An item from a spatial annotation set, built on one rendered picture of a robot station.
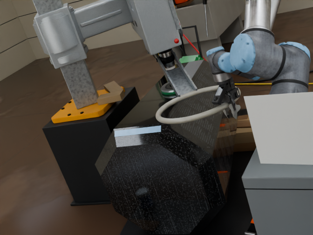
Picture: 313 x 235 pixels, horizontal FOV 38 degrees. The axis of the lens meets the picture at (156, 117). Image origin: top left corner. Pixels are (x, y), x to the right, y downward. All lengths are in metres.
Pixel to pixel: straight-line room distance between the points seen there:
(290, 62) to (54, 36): 2.00
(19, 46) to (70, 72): 6.86
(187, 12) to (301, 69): 4.00
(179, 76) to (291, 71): 1.17
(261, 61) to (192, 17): 4.01
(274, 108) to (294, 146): 0.18
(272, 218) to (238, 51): 0.73
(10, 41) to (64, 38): 6.84
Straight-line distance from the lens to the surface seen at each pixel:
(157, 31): 2.99
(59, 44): 3.51
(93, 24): 3.59
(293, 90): 1.94
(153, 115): 2.87
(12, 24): 10.45
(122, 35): 9.18
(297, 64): 1.99
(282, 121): 1.91
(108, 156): 2.93
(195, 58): 4.71
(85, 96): 3.68
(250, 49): 1.89
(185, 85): 2.89
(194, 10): 5.84
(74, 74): 3.63
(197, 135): 2.79
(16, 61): 10.33
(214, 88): 2.74
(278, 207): 2.04
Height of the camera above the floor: 1.90
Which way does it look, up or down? 22 degrees down
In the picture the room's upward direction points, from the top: 19 degrees counter-clockwise
